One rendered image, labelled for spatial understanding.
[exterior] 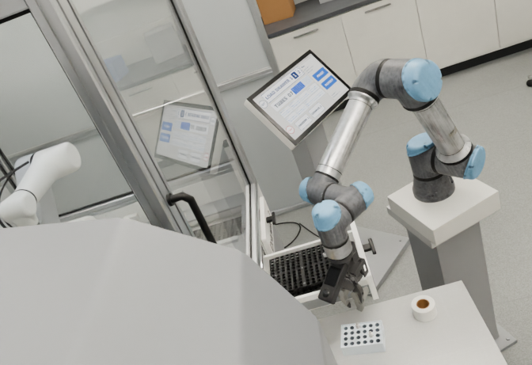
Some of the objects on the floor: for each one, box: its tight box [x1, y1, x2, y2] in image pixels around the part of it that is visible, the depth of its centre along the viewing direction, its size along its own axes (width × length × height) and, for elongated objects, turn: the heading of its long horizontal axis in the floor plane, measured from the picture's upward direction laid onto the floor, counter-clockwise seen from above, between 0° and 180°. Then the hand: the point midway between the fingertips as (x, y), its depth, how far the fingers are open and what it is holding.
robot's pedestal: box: [386, 205, 517, 352], centre depth 209 cm, size 30×30×76 cm
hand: (353, 307), depth 145 cm, fingers open, 3 cm apart
